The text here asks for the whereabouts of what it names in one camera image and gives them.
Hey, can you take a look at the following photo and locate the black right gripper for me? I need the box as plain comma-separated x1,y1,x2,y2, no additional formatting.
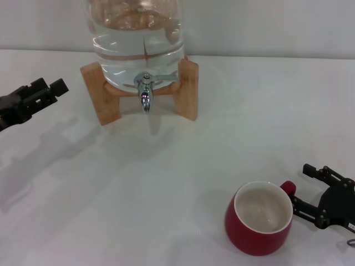
291,165,355,231

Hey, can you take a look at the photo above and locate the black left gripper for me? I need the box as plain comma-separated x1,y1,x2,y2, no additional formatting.
0,78,69,132

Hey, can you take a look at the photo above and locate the red cup with white inside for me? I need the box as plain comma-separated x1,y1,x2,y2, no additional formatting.
224,180,297,249

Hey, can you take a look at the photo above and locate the chrome dispenser faucet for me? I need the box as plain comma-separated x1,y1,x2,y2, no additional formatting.
133,71,178,114

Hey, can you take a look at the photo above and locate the wooden dispenser stand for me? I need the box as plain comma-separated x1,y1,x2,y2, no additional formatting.
80,54,200,127

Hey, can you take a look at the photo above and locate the clear glass water dispenser jar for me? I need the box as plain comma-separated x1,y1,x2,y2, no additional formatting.
82,0,186,93

